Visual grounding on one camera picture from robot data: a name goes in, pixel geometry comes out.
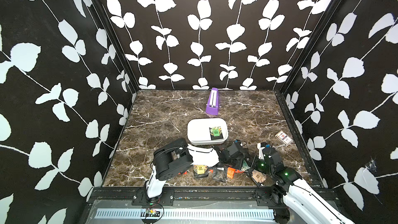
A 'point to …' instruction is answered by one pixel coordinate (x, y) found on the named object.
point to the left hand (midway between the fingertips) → (244, 163)
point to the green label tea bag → (216, 132)
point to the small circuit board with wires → (151, 211)
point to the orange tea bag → (230, 172)
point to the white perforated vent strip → (184, 214)
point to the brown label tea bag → (259, 177)
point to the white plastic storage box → (198, 133)
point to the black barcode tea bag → (219, 173)
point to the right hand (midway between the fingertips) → (244, 156)
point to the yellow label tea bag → (200, 169)
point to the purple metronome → (213, 102)
